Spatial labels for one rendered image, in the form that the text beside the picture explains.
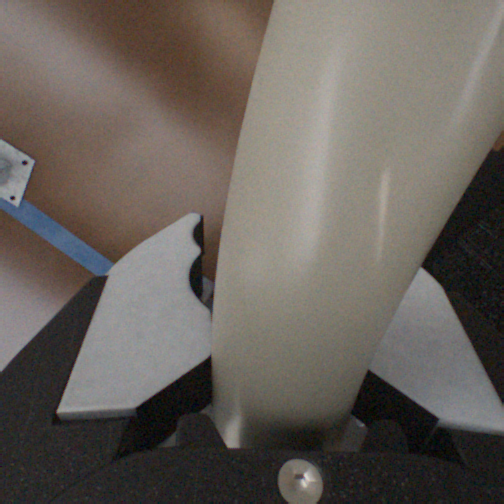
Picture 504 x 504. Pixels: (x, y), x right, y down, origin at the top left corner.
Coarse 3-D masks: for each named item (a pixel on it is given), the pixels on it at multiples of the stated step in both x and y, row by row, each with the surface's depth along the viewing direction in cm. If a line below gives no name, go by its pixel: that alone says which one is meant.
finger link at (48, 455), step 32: (96, 288) 8; (64, 320) 7; (32, 352) 6; (64, 352) 6; (0, 384) 6; (32, 384) 6; (64, 384) 6; (0, 416) 5; (32, 416) 5; (128, 416) 5; (0, 448) 5; (32, 448) 5; (64, 448) 5; (96, 448) 5; (128, 448) 5; (0, 480) 4; (32, 480) 4; (64, 480) 4
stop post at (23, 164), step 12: (0, 144) 103; (0, 156) 105; (12, 156) 105; (24, 156) 105; (0, 168) 102; (12, 168) 107; (24, 168) 107; (0, 180) 105; (12, 180) 109; (24, 180) 109; (0, 192) 112; (12, 192) 111; (24, 192) 112
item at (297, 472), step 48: (192, 432) 5; (384, 432) 5; (96, 480) 4; (144, 480) 4; (192, 480) 4; (240, 480) 4; (288, 480) 4; (336, 480) 4; (384, 480) 4; (432, 480) 4; (480, 480) 4
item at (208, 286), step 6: (204, 276) 123; (204, 282) 123; (210, 282) 123; (204, 288) 124; (210, 288) 124; (204, 294) 124; (210, 294) 125; (204, 300) 120; (210, 300) 124; (210, 306) 122; (204, 408) 90; (210, 408) 92; (210, 414) 90; (174, 438) 78; (168, 444) 76; (174, 444) 77
